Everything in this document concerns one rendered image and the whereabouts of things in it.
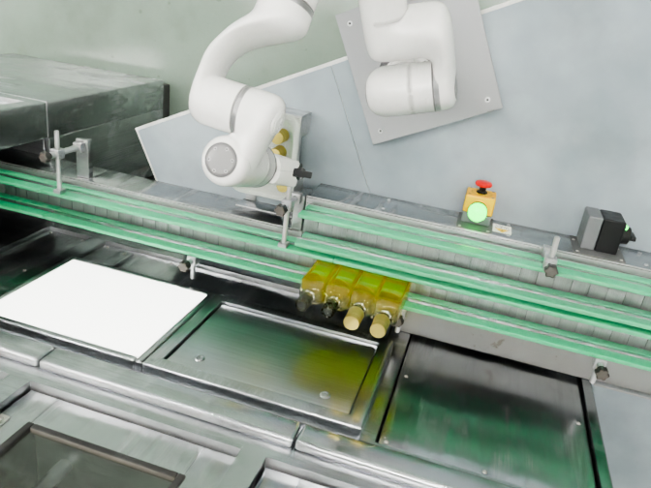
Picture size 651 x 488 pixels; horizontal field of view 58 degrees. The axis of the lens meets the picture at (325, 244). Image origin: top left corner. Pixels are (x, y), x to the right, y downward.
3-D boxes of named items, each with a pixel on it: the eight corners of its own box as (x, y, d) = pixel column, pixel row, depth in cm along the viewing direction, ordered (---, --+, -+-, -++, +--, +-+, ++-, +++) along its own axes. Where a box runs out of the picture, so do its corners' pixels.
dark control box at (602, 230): (575, 235, 144) (578, 248, 136) (585, 204, 140) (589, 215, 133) (611, 243, 142) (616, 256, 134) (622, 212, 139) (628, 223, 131)
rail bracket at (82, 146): (92, 175, 174) (37, 196, 154) (90, 118, 168) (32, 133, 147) (107, 178, 173) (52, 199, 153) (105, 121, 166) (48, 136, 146)
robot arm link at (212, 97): (319, 24, 91) (270, 151, 90) (243, 3, 94) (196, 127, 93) (307, -4, 83) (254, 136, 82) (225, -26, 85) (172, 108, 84)
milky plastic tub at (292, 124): (242, 181, 164) (229, 190, 156) (248, 100, 155) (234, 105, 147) (301, 194, 160) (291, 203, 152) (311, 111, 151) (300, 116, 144)
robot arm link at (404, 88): (372, 66, 125) (358, 70, 111) (436, 57, 122) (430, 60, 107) (377, 111, 128) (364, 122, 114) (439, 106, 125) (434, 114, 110)
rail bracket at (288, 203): (287, 234, 151) (269, 252, 140) (294, 171, 144) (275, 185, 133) (298, 237, 150) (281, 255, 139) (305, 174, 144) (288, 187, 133)
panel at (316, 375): (72, 264, 162) (-30, 321, 132) (72, 255, 161) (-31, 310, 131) (392, 350, 143) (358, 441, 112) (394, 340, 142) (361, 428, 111)
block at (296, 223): (296, 220, 157) (288, 228, 150) (300, 186, 153) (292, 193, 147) (309, 223, 156) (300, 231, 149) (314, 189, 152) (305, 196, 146)
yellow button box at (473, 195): (462, 212, 150) (459, 221, 143) (468, 183, 147) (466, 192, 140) (490, 218, 148) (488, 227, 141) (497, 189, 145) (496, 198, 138)
